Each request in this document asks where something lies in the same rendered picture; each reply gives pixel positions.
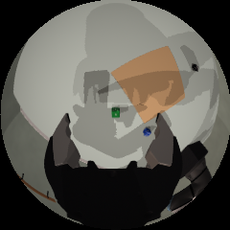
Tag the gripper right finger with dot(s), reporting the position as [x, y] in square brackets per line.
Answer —
[164, 155]

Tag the green die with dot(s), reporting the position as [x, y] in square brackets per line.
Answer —
[115, 112]

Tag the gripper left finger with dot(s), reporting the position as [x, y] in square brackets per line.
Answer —
[61, 154]

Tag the blue die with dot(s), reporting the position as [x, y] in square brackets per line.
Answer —
[147, 132]

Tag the orange flat mat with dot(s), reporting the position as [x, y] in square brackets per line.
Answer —
[152, 82]

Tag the black die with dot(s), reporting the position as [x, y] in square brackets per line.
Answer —
[195, 67]

